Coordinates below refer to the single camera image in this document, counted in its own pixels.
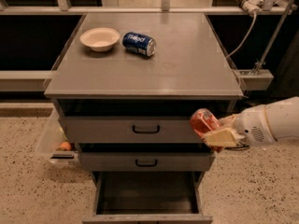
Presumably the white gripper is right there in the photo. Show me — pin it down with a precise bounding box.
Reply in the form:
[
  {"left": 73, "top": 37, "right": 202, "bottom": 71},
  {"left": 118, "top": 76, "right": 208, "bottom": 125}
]
[{"left": 204, "top": 105, "right": 276, "bottom": 147}]

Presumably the red coke can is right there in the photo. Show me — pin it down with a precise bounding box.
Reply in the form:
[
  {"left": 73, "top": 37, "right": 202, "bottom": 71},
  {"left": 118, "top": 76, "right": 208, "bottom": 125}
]
[{"left": 190, "top": 108, "right": 223, "bottom": 152}]

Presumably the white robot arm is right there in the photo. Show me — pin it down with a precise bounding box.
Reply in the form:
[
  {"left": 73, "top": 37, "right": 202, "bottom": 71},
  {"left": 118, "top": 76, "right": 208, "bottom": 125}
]
[{"left": 204, "top": 97, "right": 299, "bottom": 147}]

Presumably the grey drawer cabinet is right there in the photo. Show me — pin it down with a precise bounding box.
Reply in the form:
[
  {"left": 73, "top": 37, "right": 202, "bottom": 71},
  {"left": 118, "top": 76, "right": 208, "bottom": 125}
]
[{"left": 43, "top": 12, "right": 244, "bottom": 224}]

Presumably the blue pepsi can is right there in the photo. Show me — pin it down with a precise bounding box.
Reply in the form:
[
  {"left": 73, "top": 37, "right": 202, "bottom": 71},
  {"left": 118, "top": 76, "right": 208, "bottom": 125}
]
[{"left": 122, "top": 32, "right": 156, "bottom": 57}]

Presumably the grey open bottom drawer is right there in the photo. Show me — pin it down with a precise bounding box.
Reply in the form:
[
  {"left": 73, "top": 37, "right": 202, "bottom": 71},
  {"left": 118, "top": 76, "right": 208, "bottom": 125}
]
[{"left": 82, "top": 172, "right": 213, "bottom": 224}]

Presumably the grey middle drawer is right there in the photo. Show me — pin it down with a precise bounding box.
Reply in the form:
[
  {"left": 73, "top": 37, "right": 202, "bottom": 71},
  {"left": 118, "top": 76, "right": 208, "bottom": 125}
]
[{"left": 78, "top": 152, "right": 215, "bottom": 172}]

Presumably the grey top drawer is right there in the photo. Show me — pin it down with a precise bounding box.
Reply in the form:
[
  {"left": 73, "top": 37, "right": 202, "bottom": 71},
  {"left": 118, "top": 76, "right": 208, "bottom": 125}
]
[{"left": 59, "top": 117, "right": 202, "bottom": 144}]

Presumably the dark cabinet at right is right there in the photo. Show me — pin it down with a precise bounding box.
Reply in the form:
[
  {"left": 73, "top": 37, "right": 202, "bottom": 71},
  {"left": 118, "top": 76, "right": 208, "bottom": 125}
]
[{"left": 270, "top": 31, "right": 299, "bottom": 99}]

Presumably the white power strip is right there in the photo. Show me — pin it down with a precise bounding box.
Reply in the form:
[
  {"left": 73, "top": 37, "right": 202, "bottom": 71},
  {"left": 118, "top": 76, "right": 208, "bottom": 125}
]
[{"left": 235, "top": 0, "right": 263, "bottom": 16}]

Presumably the white bowl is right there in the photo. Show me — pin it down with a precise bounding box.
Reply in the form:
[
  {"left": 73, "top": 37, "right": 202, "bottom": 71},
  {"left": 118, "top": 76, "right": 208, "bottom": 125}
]
[{"left": 80, "top": 28, "right": 121, "bottom": 52}]

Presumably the orange fruit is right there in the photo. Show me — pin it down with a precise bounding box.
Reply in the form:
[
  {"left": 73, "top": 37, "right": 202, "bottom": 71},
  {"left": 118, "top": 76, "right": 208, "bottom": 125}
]
[{"left": 60, "top": 142, "right": 72, "bottom": 151}]

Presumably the clear plastic bin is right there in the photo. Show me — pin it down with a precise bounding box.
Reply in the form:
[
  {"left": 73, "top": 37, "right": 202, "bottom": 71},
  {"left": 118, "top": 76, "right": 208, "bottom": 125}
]
[{"left": 35, "top": 109, "right": 79, "bottom": 167}]

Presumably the black top drawer handle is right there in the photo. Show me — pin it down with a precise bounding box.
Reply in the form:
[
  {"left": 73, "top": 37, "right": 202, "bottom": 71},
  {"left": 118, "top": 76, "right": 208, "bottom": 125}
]
[{"left": 132, "top": 125, "right": 160, "bottom": 134}]

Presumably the black drawer handle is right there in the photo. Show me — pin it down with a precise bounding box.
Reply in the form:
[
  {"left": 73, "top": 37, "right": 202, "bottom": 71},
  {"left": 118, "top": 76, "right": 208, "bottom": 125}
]
[
  {"left": 132, "top": 125, "right": 160, "bottom": 134},
  {"left": 135, "top": 159, "right": 158, "bottom": 167}
]

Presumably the black middle drawer handle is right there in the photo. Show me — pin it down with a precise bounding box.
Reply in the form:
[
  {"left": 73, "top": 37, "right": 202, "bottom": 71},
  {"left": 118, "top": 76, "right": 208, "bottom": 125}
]
[{"left": 135, "top": 159, "right": 158, "bottom": 167}]

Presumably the white power cable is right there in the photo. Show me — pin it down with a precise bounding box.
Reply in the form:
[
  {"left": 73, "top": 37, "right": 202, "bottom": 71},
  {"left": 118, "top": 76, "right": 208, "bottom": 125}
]
[{"left": 225, "top": 11, "right": 258, "bottom": 60}]

